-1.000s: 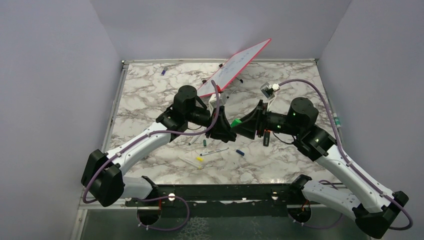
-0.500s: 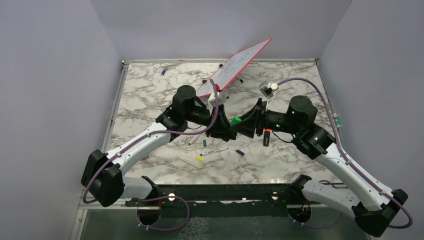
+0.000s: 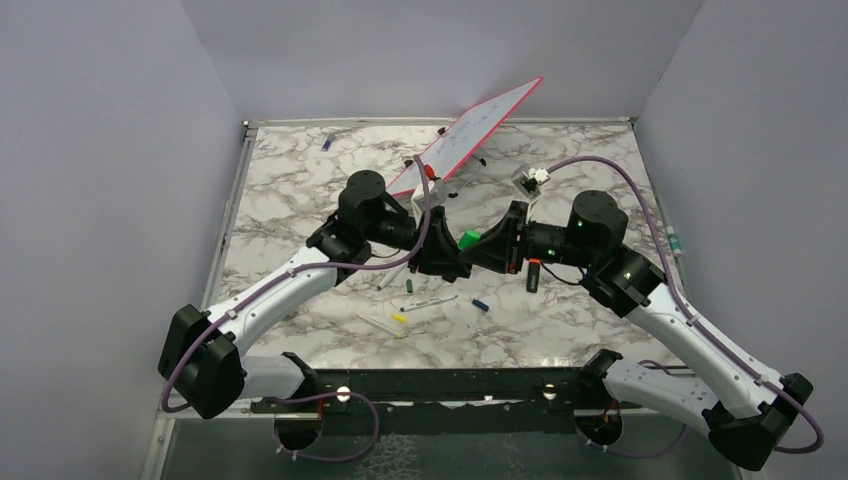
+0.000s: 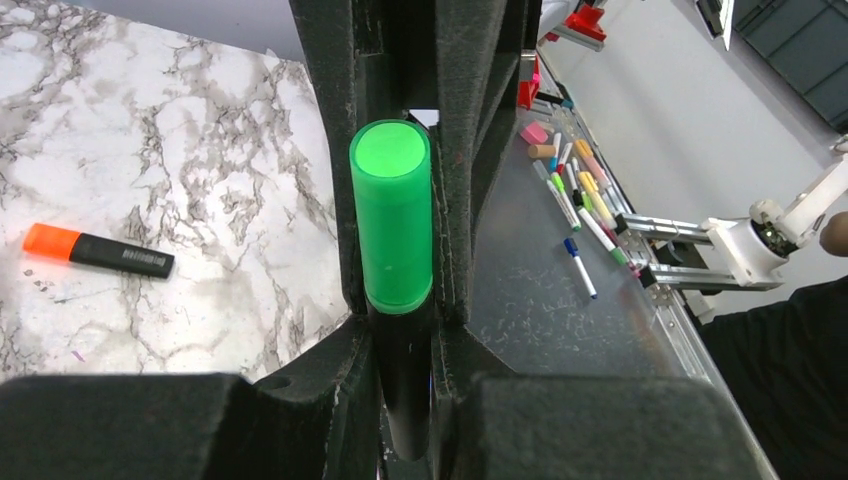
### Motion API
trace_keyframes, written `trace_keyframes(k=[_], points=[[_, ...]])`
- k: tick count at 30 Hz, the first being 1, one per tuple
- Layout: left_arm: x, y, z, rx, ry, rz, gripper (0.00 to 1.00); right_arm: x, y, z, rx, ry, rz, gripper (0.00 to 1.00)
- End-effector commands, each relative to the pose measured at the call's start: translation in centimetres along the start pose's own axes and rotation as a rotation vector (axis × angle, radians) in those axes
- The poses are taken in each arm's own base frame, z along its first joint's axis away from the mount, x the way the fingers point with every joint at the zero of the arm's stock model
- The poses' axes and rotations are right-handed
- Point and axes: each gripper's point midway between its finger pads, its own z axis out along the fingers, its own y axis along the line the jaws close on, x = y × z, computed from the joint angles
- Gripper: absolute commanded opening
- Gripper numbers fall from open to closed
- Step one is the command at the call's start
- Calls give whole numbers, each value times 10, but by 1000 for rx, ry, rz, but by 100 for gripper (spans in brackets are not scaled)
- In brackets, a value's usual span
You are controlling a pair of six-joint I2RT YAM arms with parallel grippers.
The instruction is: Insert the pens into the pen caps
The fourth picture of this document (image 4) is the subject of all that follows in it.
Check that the green cap white marker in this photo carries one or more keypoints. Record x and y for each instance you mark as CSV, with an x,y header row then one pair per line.
x,y
587,218

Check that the green black highlighter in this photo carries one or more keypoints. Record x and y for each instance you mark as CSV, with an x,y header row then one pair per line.
x,y
403,351

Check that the pink eraser block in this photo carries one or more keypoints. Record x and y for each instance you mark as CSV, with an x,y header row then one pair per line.
x,y
534,134

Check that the yellow highlighter pen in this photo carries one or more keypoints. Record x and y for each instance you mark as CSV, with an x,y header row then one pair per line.
x,y
588,183

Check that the green highlighter cap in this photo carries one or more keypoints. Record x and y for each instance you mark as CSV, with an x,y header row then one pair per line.
x,y
390,163

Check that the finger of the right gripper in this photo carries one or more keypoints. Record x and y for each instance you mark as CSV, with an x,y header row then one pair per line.
x,y
333,35
477,48

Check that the person in black shirt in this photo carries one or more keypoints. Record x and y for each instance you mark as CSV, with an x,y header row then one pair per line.
x,y
786,366

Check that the blue cap white marker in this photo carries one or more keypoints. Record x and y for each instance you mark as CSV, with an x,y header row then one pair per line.
x,y
573,251

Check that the cork stopper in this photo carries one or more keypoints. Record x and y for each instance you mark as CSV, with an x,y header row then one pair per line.
x,y
542,151

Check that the orange black highlighter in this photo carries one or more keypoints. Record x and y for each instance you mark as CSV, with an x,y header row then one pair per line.
x,y
86,249

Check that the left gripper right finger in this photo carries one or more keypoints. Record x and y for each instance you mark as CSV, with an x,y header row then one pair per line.
x,y
492,423

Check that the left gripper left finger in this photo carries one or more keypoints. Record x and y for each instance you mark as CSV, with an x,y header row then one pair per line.
x,y
316,418

